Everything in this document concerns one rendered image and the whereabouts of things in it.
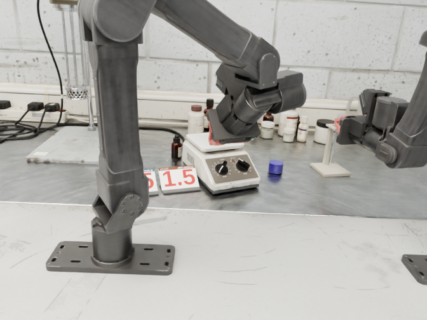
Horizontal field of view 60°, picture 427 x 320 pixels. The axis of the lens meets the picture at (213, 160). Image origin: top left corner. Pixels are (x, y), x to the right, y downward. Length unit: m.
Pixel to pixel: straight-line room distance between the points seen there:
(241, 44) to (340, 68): 0.91
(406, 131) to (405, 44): 0.77
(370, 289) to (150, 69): 1.04
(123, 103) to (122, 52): 0.07
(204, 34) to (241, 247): 0.37
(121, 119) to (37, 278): 0.28
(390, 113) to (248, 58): 0.37
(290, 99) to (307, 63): 0.75
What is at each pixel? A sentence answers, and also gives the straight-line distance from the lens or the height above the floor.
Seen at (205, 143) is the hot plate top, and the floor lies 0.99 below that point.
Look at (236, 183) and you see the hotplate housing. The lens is 0.87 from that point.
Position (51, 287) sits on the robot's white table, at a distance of 0.63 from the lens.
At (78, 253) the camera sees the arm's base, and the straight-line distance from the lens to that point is 0.67.
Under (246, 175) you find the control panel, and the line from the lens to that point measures 0.89.
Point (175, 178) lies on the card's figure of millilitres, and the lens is 0.88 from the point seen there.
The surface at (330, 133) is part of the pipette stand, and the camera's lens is 1.07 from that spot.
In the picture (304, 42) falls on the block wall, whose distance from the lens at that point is 1.42.
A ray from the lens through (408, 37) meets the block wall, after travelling 1.55.
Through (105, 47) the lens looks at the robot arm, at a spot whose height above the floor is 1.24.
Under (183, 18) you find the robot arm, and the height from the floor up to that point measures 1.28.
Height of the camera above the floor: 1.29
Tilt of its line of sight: 22 degrees down
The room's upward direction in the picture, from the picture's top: 3 degrees clockwise
